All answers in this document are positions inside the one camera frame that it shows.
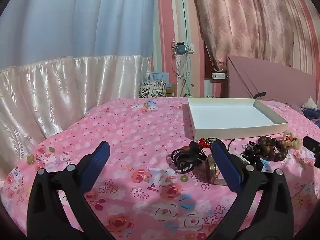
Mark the pale blue sheer curtain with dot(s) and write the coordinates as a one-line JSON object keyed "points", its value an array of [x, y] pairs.
{"points": [[75, 17]]}

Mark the white wall socket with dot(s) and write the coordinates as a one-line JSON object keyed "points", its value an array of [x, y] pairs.
{"points": [[190, 49]]}

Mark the black scrunchie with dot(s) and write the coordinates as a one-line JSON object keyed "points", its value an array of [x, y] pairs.
{"points": [[250, 152]]}

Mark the blue plug-in charger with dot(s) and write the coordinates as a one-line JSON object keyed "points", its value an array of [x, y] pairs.
{"points": [[180, 48]]}

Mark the cardboard box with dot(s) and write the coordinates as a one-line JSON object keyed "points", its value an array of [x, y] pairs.
{"points": [[172, 92]]}

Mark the pink patterned curtain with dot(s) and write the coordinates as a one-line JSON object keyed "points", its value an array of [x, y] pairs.
{"points": [[250, 17]]}

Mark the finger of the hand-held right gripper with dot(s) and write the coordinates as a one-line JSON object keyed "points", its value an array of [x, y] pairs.
{"points": [[312, 145]]}

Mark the white pillow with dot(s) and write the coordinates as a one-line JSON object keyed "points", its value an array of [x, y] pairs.
{"points": [[311, 103]]}

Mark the dark blue cloth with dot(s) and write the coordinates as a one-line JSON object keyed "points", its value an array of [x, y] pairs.
{"points": [[312, 116]]}

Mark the pink floral bedsheet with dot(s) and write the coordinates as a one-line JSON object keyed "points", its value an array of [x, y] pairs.
{"points": [[125, 135]]}

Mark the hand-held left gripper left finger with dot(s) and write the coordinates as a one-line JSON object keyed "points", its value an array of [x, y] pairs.
{"points": [[98, 160]]}

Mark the light blue gift bag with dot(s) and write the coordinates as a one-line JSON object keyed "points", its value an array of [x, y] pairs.
{"points": [[158, 77]]}

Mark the white satin curtain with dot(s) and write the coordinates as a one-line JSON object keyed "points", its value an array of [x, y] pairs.
{"points": [[62, 92]]}

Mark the shallow white box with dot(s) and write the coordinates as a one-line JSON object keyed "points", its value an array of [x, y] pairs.
{"points": [[225, 117]]}

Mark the pink headboard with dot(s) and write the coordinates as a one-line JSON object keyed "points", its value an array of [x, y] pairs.
{"points": [[275, 80]]}

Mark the white power strip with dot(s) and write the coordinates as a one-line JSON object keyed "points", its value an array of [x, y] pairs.
{"points": [[219, 76]]}

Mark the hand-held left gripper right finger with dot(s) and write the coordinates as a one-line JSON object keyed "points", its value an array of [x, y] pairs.
{"points": [[226, 165]]}

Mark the black and white floral bag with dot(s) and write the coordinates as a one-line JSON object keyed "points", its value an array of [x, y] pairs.
{"points": [[152, 90]]}

